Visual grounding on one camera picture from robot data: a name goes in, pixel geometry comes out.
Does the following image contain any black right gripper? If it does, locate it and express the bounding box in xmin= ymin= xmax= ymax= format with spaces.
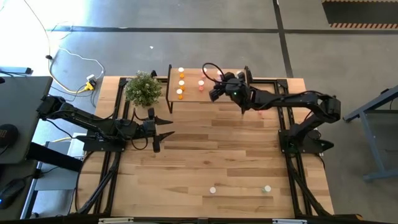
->
xmin=208 ymin=71 xmax=251 ymax=113

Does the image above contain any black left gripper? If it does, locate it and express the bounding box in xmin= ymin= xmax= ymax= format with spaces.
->
xmin=144 ymin=107 xmax=176 ymax=154

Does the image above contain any green potted plant black pot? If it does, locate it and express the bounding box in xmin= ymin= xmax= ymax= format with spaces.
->
xmin=124 ymin=70 xmax=163 ymax=108

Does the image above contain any black metal beam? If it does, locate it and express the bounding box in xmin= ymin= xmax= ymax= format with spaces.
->
xmin=27 ymin=142 xmax=84 ymax=172

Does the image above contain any grey equipment box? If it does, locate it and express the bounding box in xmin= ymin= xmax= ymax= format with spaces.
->
xmin=33 ymin=133 xmax=86 ymax=191

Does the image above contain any grey desk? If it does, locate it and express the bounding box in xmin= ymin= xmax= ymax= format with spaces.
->
xmin=0 ymin=75 xmax=53 ymax=165

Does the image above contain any black mat with hazard stripes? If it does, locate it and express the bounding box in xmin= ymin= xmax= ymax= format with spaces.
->
xmin=322 ymin=0 xmax=398 ymax=29

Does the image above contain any black cap with logo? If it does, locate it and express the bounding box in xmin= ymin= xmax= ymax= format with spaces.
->
xmin=0 ymin=123 xmax=19 ymax=149

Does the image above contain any black computer mouse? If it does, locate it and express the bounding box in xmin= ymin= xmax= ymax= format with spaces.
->
xmin=0 ymin=179 xmax=26 ymax=210

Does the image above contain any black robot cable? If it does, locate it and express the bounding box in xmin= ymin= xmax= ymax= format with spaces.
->
xmin=201 ymin=62 xmax=226 ymax=84

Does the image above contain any wooden shelf black metal frame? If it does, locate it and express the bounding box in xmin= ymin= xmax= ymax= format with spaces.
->
xmin=165 ymin=64 xmax=252 ymax=115

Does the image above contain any black aluminium rig frame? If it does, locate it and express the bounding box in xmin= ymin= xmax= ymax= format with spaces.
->
xmin=70 ymin=76 xmax=363 ymax=224

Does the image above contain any yellow extension cord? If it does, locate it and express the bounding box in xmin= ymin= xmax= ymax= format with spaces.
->
xmin=23 ymin=0 xmax=96 ymax=94

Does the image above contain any silver aluminium bracket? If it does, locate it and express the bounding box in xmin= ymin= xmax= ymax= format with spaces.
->
xmin=98 ymin=217 xmax=135 ymax=224
xmin=272 ymin=218 xmax=308 ymax=224

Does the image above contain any blue metal frame table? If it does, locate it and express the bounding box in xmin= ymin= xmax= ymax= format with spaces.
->
xmin=343 ymin=85 xmax=398 ymax=183

